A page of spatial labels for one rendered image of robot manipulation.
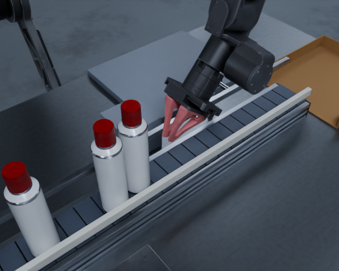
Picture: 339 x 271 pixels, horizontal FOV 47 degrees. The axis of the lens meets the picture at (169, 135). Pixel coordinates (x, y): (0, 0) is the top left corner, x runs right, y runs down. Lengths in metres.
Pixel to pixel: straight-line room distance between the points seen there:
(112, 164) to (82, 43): 2.38
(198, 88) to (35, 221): 0.34
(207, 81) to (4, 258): 0.46
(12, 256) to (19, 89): 1.96
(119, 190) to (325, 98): 0.66
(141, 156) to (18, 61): 2.28
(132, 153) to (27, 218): 0.20
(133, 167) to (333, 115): 0.58
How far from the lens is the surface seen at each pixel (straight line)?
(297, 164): 0.93
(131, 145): 0.67
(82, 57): 2.82
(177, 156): 0.83
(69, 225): 0.75
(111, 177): 0.66
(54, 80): 1.61
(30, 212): 0.61
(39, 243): 0.68
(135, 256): 0.70
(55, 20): 3.35
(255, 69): 0.63
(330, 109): 1.10
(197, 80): 0.68
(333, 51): 1.34
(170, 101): 0.69
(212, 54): 0.68
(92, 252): 0.74
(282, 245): 0.79
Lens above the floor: 1.49
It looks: 44 degrees down
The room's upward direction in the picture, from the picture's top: straight up
